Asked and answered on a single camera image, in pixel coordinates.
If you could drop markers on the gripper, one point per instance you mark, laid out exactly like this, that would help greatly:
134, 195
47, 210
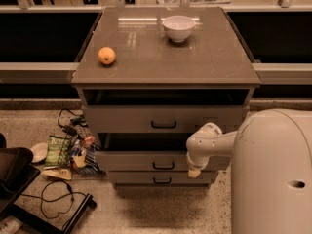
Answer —
195, 164

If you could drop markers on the grey drawer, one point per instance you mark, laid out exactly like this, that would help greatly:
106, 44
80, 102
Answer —
160, 178
142, 152
162, 110

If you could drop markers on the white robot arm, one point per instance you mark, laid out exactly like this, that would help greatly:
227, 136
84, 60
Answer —
271, 170

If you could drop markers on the grey bottom drawer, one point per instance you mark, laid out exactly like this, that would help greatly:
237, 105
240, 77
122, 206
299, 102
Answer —
160, 178

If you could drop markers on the grey drawer cabinet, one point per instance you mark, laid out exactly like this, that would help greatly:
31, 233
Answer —
212, 57

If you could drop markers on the grey top drawer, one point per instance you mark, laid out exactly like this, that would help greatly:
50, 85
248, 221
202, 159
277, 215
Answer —
162, 110

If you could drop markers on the pile of snack packages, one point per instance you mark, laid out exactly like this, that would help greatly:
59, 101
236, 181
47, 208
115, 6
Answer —
83, 156

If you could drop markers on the yellow snack bag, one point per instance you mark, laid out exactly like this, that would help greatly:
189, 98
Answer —
64, 174

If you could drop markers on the green chip bag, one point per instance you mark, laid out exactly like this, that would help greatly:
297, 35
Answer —
58, 152

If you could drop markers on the orange fruit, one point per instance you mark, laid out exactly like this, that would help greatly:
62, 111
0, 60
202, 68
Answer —
106, 55

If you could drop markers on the white bowl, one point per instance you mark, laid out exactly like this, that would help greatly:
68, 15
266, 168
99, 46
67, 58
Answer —
178, 28

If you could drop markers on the white plate on floor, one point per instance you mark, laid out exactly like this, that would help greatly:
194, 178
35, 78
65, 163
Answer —
39, 151

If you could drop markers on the white shoe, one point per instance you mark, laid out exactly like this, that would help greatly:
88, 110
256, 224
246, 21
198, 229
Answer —
10, 225

